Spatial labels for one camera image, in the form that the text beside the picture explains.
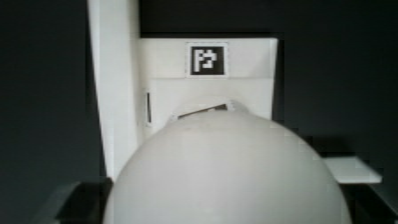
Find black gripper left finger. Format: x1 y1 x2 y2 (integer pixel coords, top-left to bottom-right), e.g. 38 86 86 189
29 178 114 224

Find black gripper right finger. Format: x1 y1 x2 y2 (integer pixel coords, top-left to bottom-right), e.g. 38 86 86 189
342 184 398 224

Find white lamp base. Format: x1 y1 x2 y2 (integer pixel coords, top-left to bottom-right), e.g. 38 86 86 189
138 36 281 133

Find white right fence wall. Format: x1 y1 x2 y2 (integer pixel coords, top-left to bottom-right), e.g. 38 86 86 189
88 0 143 179

